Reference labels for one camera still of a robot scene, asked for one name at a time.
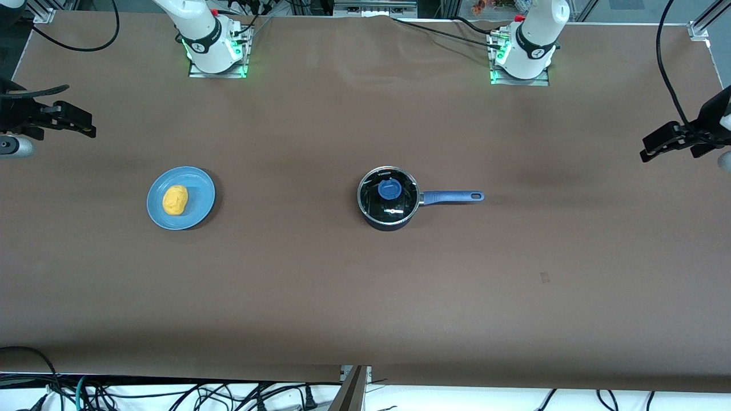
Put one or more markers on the aluminium frame profile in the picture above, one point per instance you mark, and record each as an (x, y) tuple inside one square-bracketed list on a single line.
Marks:
[(699, 28)]

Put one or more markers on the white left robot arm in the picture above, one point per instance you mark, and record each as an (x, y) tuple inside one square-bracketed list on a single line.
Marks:
[(534, 51)]

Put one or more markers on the aluminium rail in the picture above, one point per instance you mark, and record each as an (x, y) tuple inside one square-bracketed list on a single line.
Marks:
[(374, 8)]

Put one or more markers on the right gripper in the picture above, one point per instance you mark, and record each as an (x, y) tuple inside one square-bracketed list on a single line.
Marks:
[(17, 114)]

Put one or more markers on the glass lid with blue knob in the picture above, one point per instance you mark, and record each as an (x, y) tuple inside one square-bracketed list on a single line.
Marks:
[(388, 191)]

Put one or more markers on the black power plug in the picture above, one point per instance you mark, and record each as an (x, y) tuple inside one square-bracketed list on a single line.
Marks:
[(309, 398)]

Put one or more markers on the orange toy items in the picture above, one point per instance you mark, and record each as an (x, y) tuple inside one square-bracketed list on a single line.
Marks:
[(482, 5)]

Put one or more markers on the aluminium table leg profile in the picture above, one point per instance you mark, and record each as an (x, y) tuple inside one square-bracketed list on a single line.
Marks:
[(349, 394)]

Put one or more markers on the yellow potato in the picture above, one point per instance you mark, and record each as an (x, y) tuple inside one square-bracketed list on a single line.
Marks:
[(175, 201)]

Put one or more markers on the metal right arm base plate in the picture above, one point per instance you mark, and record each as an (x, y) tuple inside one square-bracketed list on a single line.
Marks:
[(197, 73)]

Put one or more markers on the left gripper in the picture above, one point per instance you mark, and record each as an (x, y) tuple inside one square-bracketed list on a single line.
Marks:
[(710, 121)]

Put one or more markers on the blue round plate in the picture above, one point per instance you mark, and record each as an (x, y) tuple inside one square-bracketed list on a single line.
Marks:
[(200, 188)]

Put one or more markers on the aluminium frame corner bracket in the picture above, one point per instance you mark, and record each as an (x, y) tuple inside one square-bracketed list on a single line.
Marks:
[(44, 12)]

